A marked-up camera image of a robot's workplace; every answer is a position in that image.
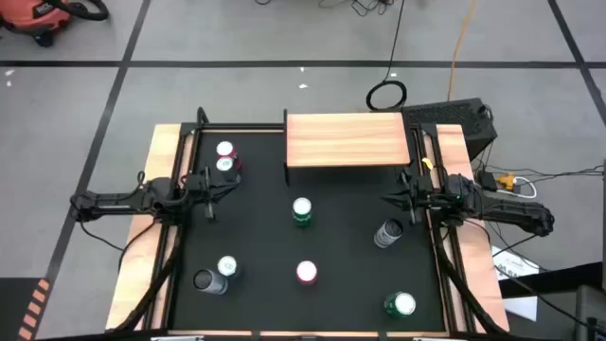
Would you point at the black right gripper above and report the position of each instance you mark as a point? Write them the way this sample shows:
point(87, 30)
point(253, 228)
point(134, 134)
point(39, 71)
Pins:
point(426, 199)

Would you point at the red Fanta soda can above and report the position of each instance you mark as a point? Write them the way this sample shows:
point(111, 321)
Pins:
point(306, 271)
point(225, 148)

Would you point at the plain white paper sheet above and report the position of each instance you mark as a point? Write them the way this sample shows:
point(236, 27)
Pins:
point(523, 308)

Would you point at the blue silver energy drink can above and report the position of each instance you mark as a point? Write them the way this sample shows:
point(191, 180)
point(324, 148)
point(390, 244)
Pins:
point(225, 164)
point(227, 265)

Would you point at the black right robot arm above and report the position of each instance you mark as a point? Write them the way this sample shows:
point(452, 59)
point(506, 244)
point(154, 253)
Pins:
point(511, 210)

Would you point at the green Sprite soda can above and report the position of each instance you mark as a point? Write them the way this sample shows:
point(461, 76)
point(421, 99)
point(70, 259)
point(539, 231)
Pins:
point(402, 304)
point(301, 208)

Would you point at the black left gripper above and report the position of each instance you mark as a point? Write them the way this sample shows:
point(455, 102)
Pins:
point(196, 188)

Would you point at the silver Celsius drink can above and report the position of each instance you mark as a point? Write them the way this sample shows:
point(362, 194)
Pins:
point(387, 234)
point(210, 282)

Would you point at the orange shop vacuum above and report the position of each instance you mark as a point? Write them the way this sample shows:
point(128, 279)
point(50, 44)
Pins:
point(33, 12)

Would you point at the yellow tag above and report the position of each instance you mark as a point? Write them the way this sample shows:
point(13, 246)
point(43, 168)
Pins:
point(427, 163)

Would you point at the wooden shelf with black legs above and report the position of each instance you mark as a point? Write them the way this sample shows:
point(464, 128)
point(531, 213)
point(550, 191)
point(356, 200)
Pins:
point(331, 139)

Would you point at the black mat orange stripes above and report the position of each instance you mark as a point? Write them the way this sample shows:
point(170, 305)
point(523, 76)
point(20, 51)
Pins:
point(12, 308)

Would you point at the white printed paper sheet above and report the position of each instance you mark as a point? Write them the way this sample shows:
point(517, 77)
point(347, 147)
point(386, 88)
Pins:
point(511, 263)

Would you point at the yellow plug adapter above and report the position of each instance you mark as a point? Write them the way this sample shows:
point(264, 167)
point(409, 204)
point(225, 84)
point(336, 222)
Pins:
point(506, 180)

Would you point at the grey metal bracket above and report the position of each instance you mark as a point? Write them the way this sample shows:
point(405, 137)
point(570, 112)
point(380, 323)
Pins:
point(177, 338)

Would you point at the black table mat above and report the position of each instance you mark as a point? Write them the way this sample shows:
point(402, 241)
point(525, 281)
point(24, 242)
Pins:
point(331, 265)

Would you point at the grey box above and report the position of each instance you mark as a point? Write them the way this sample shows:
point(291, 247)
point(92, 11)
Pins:
point(592, 303)

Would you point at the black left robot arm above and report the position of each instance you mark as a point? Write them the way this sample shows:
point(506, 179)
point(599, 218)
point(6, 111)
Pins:
point(118, 201)

